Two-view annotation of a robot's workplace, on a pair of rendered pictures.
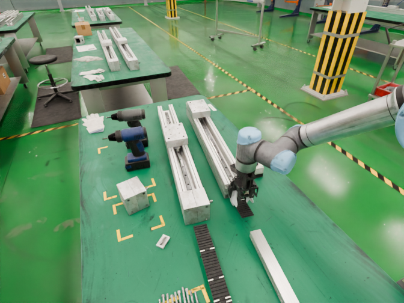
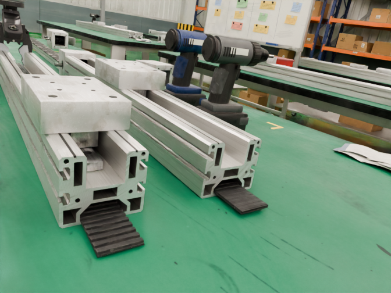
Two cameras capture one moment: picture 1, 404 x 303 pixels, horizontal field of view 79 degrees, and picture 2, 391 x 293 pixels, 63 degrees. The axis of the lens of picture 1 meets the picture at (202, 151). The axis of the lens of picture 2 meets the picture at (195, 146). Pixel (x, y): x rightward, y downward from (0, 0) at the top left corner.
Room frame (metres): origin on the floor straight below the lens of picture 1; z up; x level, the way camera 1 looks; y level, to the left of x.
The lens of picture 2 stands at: (1.83, 0.01, 1.00)
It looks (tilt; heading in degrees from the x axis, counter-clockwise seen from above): 20 degrees down; 157
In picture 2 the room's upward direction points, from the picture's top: 9 degrees clockwise
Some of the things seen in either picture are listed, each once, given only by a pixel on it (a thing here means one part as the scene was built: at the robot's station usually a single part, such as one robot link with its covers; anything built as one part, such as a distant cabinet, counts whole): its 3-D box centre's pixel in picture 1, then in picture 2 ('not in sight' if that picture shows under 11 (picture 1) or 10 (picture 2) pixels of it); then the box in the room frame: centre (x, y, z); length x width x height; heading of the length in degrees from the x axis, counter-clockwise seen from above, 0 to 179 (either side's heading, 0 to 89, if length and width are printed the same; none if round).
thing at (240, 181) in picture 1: (244, 180); (11, 22); (0.66, -0.16, 0.94); 0.09 x 0.08 x 0.12; 14
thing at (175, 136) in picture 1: (174, 136); (128, 79); (1.07, 0.14, 0.87); 0.16 x 0.11 x 0.07; 14
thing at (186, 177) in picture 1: (175, 144); (127, 99); (1.07, 0.14, 0.82); 0.80 x 0.10 x 0.09; 14
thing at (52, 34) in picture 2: not in sight; (56, 39); (-0.30, -0.07, 0.83); 0.11 x 0.10 x 0.10; 105
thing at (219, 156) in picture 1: (209, 139); (41, 99); (1.12, -0.04, 0.82); 0.80 x 0.10 x 0.09; 14
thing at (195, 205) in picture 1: (197, 205); (73, 65); (0.64, 0.02, 0.83); 0.12 x 0.09 x 0.10; 104
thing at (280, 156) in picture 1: (278, 155); not in sight; (0.61, -0.24, 1.10); 0.11 x 0.11 x 0.08; 46
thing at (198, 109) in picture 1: (198, 110); (72, 109); (1.36, 0.02, 0.87); 0.16 x 0.11 x 0.07; 14
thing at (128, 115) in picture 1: (128, 128); (235, 86); (1.13, 0.39, 0.89); 0.20 x 0.08 x 0.22; 99
